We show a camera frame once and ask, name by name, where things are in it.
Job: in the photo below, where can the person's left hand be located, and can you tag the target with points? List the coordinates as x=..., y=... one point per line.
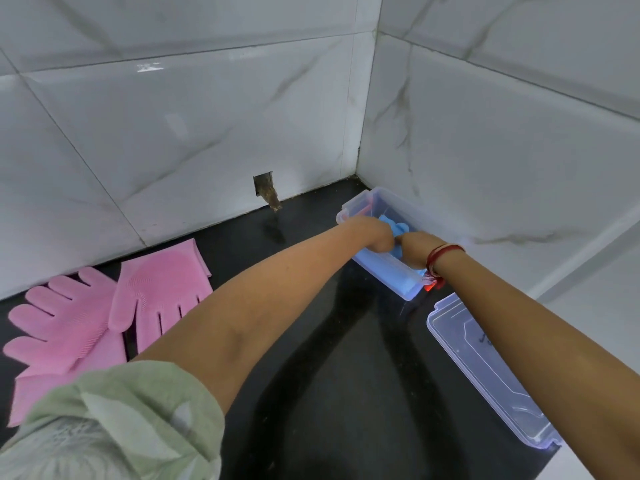
x=372, y=234

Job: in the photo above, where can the person's right hand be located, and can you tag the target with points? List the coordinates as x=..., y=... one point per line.
x=422, y=247

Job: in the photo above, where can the clear plastic storage box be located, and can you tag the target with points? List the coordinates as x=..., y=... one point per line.
x=360, y=204

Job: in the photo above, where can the clear plastic box lid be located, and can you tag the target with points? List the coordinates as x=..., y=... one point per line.
x=475, y=344

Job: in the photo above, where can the pink silicone glove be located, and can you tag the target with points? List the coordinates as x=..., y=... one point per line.
x=60, y=324
x=155, y=284

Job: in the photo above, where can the person's right forearm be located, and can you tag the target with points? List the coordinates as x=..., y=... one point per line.
x=540, y=354

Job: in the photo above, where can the person's left forearm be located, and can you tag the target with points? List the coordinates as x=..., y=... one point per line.
x=260, y=304

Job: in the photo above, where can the pale green shirt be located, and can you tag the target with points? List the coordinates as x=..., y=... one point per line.
x=115, y=424

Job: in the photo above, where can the brown pipe stub in wall hole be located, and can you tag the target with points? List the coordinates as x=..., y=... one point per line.
x=267, y=192

